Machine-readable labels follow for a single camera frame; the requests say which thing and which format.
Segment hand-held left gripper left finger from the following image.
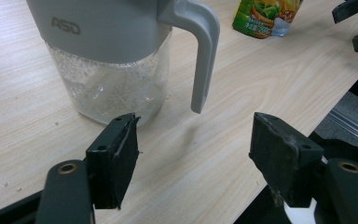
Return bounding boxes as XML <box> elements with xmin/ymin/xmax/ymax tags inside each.
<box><xmin>86</xmin><ymin>112</ymin><xmax>141</xmax><ymax>210</ymax></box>

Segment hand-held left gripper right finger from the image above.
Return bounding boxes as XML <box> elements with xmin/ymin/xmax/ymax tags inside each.
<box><xmin>249</xmin><ymin>111</ymin><xmax>324</xmax><ymax>208</ymax></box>

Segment yellow green spouted pouch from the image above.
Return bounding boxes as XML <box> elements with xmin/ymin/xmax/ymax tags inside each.
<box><xmin>232</xmin><ymin>0</ymin><xmax>304</xmax><ymax>40</ymax></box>

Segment metal floor rail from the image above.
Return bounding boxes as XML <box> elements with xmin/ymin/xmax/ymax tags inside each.
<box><xmin>325</xmin><ymin>108</ymin><xmax>358</xmax><ymax>150</ymax></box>

